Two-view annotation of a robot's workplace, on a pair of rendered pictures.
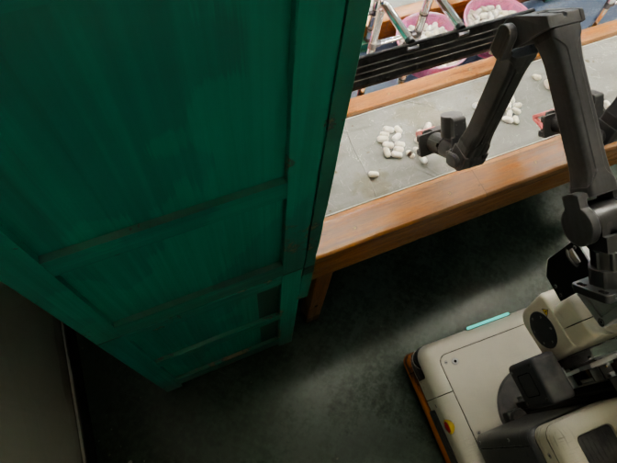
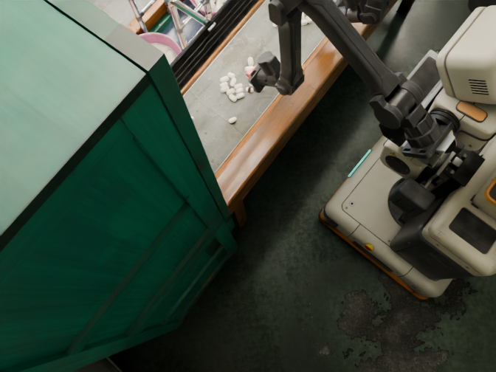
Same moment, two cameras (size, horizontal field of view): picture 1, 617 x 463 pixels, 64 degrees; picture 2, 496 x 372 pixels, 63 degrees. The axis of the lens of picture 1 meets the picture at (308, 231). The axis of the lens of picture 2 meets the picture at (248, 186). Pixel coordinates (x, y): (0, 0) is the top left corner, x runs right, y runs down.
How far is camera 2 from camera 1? 0.26 m
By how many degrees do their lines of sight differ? 11
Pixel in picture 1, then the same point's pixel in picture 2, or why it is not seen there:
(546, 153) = not seen: hidden behind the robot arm
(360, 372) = (294, 240)
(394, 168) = (244, 106)
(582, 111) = (353, 43)
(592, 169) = (379, 78)
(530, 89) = not seen: outside the picture
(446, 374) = (350, 215)
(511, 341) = (381, 168)
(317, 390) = (273, 269)
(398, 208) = (263, 136)
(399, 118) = (227, 65)
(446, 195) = (290, 107)
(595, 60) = not seen: outside the picture
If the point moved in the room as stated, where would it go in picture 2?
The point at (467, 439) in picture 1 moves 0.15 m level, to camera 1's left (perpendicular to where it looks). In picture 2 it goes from (384, 249) to (354, 261)
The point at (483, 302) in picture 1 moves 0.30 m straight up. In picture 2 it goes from (350, 146) to (362, 125)
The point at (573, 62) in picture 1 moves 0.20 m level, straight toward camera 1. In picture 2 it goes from (331, 13) to (322, 92)
